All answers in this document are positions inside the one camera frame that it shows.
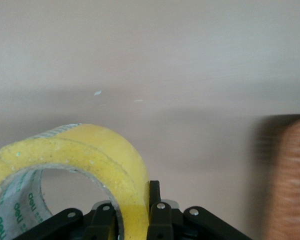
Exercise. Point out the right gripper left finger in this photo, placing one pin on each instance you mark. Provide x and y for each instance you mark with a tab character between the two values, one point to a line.
100	225

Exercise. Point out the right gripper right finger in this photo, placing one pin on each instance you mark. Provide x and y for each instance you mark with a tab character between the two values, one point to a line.
162	220

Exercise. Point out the brown wicker basket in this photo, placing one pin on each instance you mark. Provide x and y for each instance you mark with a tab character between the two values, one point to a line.
290	180

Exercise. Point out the yellowish clear tape roll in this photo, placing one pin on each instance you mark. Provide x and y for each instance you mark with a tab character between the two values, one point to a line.
95	150

